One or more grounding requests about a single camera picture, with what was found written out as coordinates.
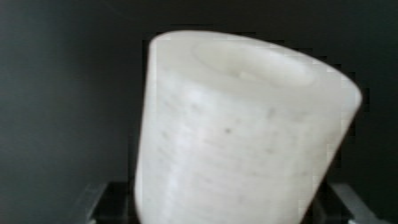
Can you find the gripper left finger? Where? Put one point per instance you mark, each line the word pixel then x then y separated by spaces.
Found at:
pixel 110 210

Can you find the white cylindrical table leg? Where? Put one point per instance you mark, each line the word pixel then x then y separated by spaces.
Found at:
pixel 247 111

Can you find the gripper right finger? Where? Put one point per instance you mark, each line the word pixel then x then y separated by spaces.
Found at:
pixel 338 207

